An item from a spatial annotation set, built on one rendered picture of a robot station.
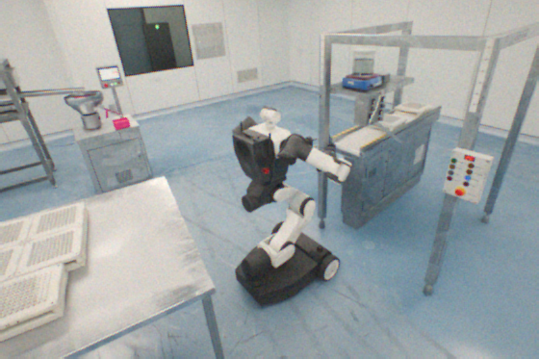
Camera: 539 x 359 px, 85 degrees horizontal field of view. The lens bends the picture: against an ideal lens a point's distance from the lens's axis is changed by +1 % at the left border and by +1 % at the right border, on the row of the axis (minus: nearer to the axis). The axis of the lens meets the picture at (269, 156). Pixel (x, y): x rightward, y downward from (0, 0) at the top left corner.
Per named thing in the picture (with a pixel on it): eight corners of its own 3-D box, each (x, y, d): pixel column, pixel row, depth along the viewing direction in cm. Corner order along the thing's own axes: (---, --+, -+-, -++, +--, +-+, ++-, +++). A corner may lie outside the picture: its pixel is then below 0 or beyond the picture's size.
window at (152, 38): (125, 76, 561) (106, 8, 509) (124, 76, 562) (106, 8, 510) (193, 65, 627) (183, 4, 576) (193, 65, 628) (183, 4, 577)
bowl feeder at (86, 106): (77, 136, 314) (64, 101, 297) (74, 126, 341) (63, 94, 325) (125, 124, 338) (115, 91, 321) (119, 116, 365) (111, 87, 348)
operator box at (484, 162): (476, 204, 154) (490, 160, 142) (442, 192, 166) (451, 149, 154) (480, 199, 157) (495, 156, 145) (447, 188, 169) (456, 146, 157)
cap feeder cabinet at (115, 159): (99, 202, 335) (75, 141, 301) (93, 182, 378) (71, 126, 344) (155, 183, 366) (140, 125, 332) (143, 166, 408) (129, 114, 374)
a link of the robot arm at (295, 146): (305, 162, 151) (281, 149, 153) (301, 167, 160) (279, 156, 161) (315, 144, 155) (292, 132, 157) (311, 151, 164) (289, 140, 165)
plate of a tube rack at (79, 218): (27, 244, 146) (25, 241, 145) (36, 217, 166) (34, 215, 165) (84, 227, 156) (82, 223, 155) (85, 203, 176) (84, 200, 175)
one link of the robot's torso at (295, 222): (279, 262, 205) (309, 199, 204) (262, 246, 219) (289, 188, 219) (293, 263, 216) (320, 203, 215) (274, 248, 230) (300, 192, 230)
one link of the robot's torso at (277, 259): (274, 271, 205) (273, 257, 199) (257, 255, 219) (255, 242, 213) (295, 256, 216) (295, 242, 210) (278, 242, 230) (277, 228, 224)
